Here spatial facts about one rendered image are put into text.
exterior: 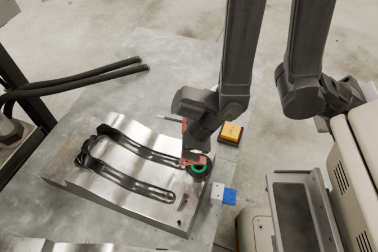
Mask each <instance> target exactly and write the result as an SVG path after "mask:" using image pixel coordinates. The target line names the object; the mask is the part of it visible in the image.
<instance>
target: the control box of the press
mask: <svg viewBox="0 0 378 252"><path fill-rule="evenodd" d="M20 12H21V10H20V8H19V6H18V4H17V3H16V1H15V0H0V28H1V27H4V25H6V24H7V22H8V21H10V20H11V19H12V18H14V17H15V16H16V15H18V14H19V13H20ZM0 76H1V77H2V78H3V79H2V78H0V84H1V85H2V86H3V87H4V89H3V90H4V91H5V92H11V91H14V90H15V89H17V88H19V87H21V86H23V85H25V84H28V83H29V81H28V80H27V79H26V77H25V76H24V74H23V73H22V72H21V70H20V69H19V67H18V66H17V65H16V63H15V62H14V60H13V59H12V58H11V56H10V55H9V54H8V52H7V51H6V49H5V48H4V46H3V45H2V43H1V42H0ZM16 101H17V103H18V104H19V105H20V106H21V107H22V109H23V110H24V111H25V112H26V114H27V115H28V116H29V118H31V120H32V121H33V123H34V124H35V125H36V126H38V128H39V129H40V130H41V131H42V132H43V133H44V134H43V135H45V136H46V137H47V135H48V134H49V133H50V131H51V130H53V128H54V127H55V125H56V124H57V123H58V122H57V120H56V119H55V117H54V116H53V115H52V113H51V112H50V111H49V109H48V108H47V106H46V105H45V104H44V102H43V101H42V99H41V98H40V97H34V98H21V99H17V100H16Z"/></svg>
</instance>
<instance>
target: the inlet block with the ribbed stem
mask: <svg viewBox="0 0 378 252"><path fill-rule="evenodd" d="M236 200H239V201H246V202H251V203H254V200H253V199H247V198H244V197H240V196H237V190H236V189H232V188H227V187H224V184H222V183H216V182H213V185H212V189H211V196H210V204H214V205H219V206H222V204H227V205H232V206H235V203H236Z"/></svg>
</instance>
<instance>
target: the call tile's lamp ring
mask: <svg viewBox="0 0 378 252"><path fill-rule="evenodd" d="M224 124H225V122H224V123H223V124H222V127H221V129H220V132H219V135H218V139H220V140H224V141H227V142H231V143H235V144H237V145H239V143H240V139H241V135H242V132H243V130H244V127H241V128H242V129H241V132H240V136H239V138H238V141H237V142H234V141H230V140H227V139H224V138H220V136H221V132H222V130H223V127H224Z"/></svg>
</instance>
